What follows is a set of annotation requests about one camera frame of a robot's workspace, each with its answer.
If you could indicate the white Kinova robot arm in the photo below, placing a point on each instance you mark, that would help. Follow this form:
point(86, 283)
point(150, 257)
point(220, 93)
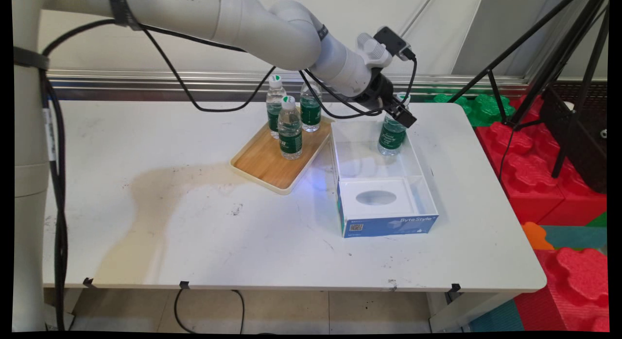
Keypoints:
point(243, 23)

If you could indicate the teal foam mat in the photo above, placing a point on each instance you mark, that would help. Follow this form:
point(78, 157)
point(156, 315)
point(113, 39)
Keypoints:
point(578, 238)

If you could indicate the white blue cardboard box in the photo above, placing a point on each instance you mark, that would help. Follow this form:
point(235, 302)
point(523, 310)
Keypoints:
point(376, 183)

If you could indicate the green label water bottle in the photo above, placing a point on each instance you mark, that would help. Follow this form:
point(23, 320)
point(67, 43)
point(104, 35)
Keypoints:
point(290, 137)
point(391, 137)
point(310, 113)
point(274, 106)

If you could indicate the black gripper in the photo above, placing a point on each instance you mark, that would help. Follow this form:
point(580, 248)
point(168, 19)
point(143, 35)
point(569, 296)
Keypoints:
point(376, 92)

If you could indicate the orange foam piece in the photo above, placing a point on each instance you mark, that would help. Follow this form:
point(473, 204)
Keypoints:
point(536, 236)

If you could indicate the black tripod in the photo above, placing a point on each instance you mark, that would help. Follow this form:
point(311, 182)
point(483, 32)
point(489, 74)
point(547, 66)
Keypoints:
point(549, 62)

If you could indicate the white table leg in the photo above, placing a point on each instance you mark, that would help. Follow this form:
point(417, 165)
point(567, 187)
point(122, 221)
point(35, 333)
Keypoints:
point(461, 312)

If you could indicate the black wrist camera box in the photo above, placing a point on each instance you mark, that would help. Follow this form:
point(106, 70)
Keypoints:
point(392, 42)

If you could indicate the white ribbed camera mount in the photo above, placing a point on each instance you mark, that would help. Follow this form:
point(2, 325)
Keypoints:
point(373, 51)

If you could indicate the green foam block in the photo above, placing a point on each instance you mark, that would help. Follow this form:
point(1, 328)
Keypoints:
point(481, 108)

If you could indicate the red foam block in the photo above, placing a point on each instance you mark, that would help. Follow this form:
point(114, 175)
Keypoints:
point(525, 159)
point(573, 285)
point(583, 203)

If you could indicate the black panel board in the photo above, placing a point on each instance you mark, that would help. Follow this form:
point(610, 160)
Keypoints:
point(578, 135)

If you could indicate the wooden tray with cream rim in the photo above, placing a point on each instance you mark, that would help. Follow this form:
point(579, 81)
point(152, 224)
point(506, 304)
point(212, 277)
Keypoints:
point(265, 161)

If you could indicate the aluminium wall rail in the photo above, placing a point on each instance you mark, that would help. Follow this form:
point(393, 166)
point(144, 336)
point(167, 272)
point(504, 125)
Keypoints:
point(146, 81)

